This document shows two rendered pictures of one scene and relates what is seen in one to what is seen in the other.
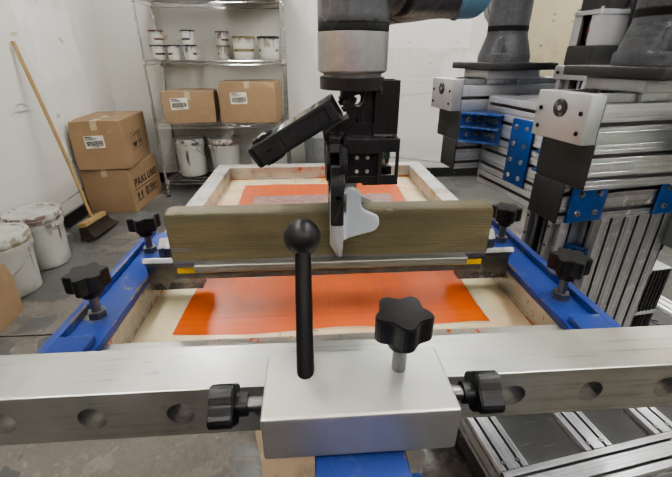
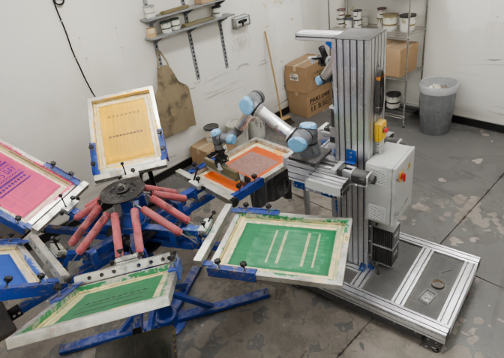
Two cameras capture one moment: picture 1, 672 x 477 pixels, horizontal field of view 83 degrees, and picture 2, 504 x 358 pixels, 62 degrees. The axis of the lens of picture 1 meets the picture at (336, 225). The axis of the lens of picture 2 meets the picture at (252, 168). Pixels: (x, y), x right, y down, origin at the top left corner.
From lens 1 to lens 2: 304 cm
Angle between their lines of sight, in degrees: 49
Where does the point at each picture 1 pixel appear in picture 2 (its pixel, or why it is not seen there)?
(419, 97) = not seen: outside the picture
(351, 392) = (193, 182)
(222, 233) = (209, 163)
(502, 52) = not seen: hidden behind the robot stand
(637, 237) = (355, 207)
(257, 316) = (214, 177)
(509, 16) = not seen: hidden behind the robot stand
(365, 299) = (228, 182)
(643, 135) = (299, 170)
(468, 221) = (233, 174)
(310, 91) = (442, 52)
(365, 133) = (220, 156)
